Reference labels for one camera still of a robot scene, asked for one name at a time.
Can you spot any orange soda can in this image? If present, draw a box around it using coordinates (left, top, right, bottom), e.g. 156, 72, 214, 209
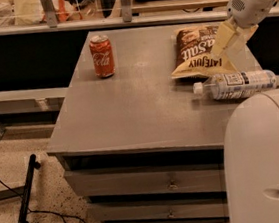
89, 35, 115, 78

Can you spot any brown sea salt chip bag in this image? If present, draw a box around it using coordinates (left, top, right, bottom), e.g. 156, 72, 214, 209
171, 25, 236, 79

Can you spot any grey drawer cabinet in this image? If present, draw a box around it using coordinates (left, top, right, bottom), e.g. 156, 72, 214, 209
47, 25, 237, 223

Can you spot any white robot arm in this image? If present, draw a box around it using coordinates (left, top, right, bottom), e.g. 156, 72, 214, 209
213, 0, 279, 223

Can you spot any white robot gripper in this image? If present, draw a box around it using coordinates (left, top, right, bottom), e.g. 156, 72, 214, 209
210, 0, 276, 60

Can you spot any yellow plastic bag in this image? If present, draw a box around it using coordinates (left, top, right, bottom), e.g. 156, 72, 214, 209
11, 0, 70, 27

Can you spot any grey low shelf ledge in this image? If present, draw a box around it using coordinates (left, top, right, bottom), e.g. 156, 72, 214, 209
0, 87, 68, 114

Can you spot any black stand leg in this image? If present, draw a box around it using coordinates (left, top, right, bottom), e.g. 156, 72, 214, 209
17, 154, 41, 223

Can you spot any clear plastic water bottle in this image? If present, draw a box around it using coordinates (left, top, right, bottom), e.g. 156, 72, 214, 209
193, 70, 277, 101

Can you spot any grey metal railing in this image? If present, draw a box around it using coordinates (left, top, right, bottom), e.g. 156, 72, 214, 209
0, 0, 279, 49

